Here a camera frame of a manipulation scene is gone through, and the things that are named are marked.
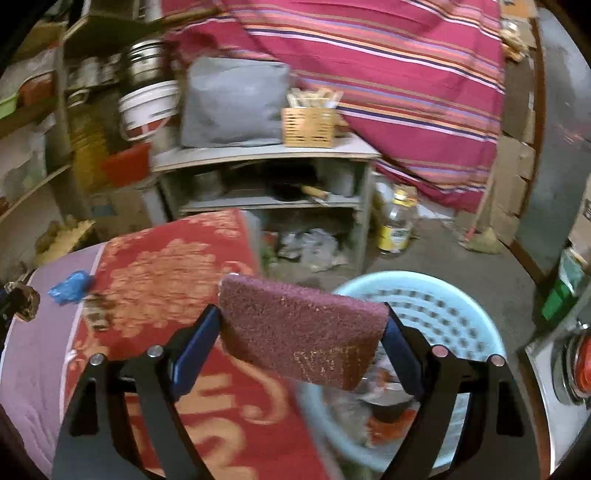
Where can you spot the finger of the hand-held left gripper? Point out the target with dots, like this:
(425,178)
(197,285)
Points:
(7,304)

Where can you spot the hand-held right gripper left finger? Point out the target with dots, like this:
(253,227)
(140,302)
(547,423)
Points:
(198,350)

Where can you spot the brown paper ball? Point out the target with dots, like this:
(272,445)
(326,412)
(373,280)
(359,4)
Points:
(27,302)

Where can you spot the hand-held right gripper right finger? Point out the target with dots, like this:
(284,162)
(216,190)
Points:
(401,350)

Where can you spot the grey wooden cabinet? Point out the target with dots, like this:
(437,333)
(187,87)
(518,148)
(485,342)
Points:
(263,154)

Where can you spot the cardboard box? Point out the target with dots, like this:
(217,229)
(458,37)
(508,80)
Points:
(120,207)

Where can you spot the gas stove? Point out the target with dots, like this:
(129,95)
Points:
(568,369)

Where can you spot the green box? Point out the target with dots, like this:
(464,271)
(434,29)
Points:
(561,290)

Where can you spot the crumpled plastic bags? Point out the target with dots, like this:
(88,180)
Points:
(314,249)

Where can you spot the red plastic basin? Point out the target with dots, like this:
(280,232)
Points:
(127,166)

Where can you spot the white plastic bucket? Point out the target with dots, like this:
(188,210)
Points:
(147,110)

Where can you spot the red striped cloth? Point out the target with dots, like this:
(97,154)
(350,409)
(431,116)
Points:
(369,69)

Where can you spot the grey fabric bag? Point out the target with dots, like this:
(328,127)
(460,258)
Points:
(231,101)

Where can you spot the cooking oil bottle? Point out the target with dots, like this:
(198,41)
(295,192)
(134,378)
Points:
(397,221)

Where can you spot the wooden chopstick holder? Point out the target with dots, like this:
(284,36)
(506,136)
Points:
(307,127)

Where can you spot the light blue plastic basket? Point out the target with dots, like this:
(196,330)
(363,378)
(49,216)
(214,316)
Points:
(443,304)

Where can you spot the purple bed sheet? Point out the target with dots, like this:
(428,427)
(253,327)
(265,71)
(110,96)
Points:
(32,378)

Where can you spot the straw broom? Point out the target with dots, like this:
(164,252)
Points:
(482,240)

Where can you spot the wooden shelf unit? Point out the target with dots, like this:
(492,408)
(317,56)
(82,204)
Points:
(60,106)

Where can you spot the red patterned blanket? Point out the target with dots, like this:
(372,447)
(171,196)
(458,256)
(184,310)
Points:
(175,277)

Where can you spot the blue plastic glove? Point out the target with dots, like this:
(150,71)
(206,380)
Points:
(69,287)

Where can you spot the steel pot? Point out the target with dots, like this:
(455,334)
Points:
(145,62)

